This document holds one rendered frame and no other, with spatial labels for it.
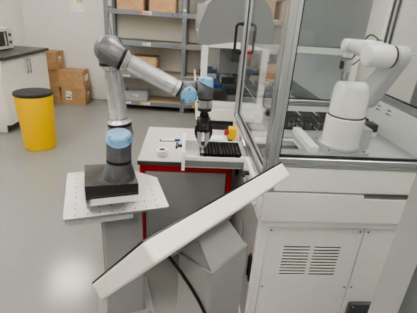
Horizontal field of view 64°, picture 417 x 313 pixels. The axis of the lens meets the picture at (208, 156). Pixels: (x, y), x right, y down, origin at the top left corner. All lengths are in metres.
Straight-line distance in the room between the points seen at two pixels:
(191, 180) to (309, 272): 0.86
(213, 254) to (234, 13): 1.94
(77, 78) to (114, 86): 4.40
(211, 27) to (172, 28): 3.46
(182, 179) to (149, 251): 1.44
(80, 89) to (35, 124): 2.04
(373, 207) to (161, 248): 1.10
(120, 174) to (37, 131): 2.66
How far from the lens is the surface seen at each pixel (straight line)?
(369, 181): 1.50
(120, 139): 1.55
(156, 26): 5.98
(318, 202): 1.46
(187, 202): 2.14
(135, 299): 2.04
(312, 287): 1.76
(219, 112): 2.62
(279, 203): 1.41
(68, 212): 1.57
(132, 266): 0.71
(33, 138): 4.22
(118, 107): 1.66
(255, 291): 1.70
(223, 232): 0.90
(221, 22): 2.51
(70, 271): 2.44
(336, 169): 1.41
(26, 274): 2.51
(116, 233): 1.73
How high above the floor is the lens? 1.59
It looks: 23 degrees down
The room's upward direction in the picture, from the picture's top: 4 degrees clockwise
